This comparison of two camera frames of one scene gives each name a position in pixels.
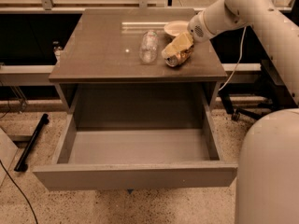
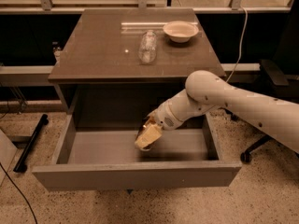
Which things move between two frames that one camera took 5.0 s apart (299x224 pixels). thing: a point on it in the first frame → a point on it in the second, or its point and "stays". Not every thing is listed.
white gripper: (196, 28) → (163, 118)
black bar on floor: (22, 164) stays
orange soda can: (176, 59) → (148, 137)
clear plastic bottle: (149, 47) stays
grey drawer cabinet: (135, 68) stays
